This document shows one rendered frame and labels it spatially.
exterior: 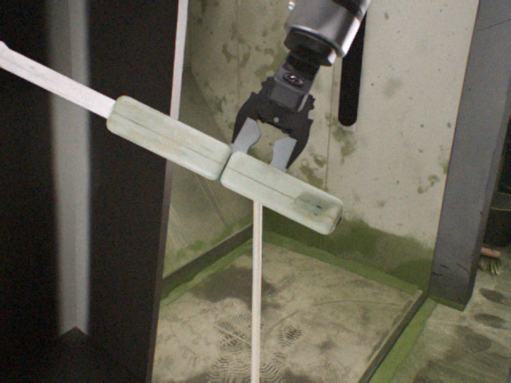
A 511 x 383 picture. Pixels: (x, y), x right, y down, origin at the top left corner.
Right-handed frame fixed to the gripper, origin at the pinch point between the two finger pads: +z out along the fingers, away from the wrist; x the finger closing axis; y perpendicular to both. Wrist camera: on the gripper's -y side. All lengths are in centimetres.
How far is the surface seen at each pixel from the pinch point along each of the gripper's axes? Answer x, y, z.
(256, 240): -5.7, 26.7, 11.4
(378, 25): -21, 176, -82
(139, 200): 24, 57, 20
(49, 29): 56, 48, -8
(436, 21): -42, 161, -89
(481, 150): -87, 163, -47
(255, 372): -16.8, 28.9, 35.3
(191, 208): 28, 213, 45
